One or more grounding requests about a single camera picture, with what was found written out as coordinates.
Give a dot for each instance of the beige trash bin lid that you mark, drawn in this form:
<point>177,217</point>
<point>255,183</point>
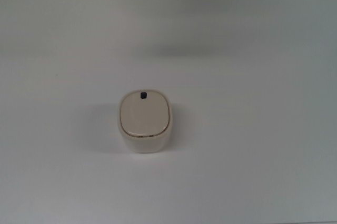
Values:
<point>143,114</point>

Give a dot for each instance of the small white trash bin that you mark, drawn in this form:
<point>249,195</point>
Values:
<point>147,145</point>

